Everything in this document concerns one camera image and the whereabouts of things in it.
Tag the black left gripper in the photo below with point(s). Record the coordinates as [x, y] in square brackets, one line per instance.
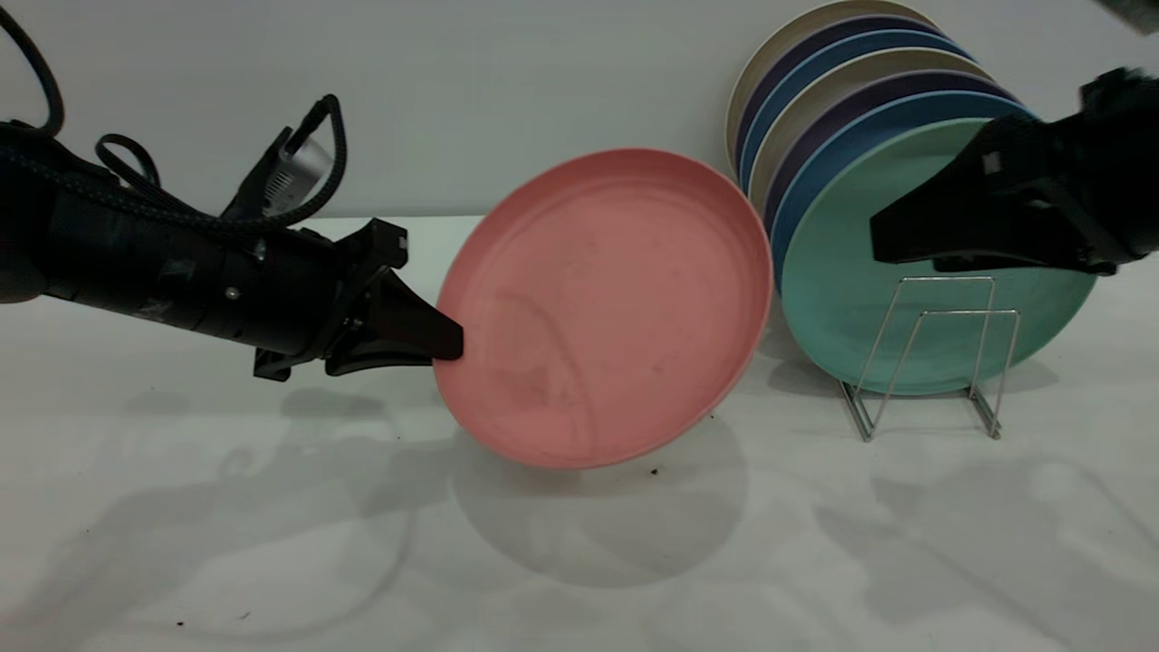
[344, 263]

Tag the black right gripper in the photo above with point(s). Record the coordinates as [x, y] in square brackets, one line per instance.
[1132, 154]

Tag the pink plate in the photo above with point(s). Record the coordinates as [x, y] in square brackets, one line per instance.
[607, 308]

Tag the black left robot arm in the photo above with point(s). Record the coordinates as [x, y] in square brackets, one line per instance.
[109, 254]

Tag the green plate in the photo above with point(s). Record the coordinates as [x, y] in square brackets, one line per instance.
[851, 299]

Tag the purple plate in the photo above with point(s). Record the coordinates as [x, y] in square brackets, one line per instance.
[851, 27]
[896, 88]

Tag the blue plate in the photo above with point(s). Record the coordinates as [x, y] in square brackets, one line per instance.
[869, 43]
[833, 149]

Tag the beige plate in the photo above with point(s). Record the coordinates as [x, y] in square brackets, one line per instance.
[878, 68]
[828, 13]

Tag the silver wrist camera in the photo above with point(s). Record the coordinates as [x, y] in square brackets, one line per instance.
[299, 177]

